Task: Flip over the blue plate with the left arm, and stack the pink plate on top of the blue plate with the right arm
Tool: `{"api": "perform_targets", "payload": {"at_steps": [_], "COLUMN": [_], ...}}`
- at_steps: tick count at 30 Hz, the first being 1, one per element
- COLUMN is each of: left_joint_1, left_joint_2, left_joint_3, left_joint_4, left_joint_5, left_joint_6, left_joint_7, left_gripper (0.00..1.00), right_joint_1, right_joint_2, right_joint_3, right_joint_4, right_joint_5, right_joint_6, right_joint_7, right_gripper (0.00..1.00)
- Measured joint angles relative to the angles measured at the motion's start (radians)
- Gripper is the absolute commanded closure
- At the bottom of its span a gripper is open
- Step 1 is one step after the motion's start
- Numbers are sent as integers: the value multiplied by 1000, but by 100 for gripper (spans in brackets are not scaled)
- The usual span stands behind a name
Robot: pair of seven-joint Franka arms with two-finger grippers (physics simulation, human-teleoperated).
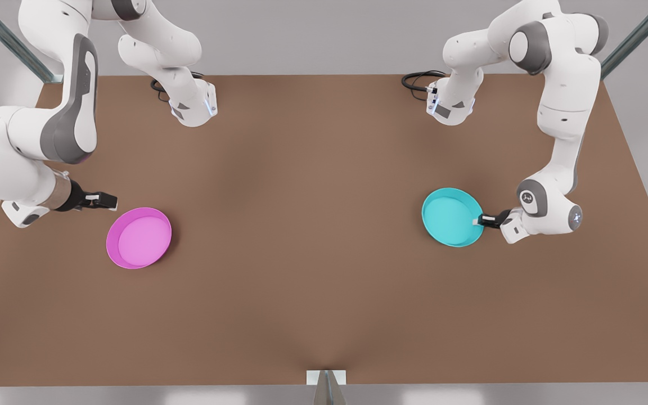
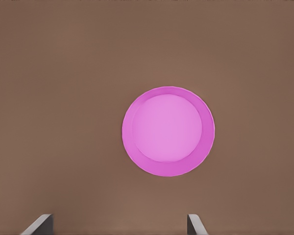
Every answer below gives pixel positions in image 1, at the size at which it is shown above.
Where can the blue plate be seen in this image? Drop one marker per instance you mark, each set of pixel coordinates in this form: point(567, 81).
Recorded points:
point(451, 217)

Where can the pink plate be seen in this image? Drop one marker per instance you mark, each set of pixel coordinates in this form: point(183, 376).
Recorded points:
point(139, 237)

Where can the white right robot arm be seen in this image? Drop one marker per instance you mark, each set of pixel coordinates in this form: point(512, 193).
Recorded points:
point(65, 112)

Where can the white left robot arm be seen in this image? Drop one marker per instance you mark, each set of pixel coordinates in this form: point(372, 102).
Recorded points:
point(560, 101)

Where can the silver frame post with foot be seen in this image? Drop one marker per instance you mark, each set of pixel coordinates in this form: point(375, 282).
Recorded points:
point(328, 388)

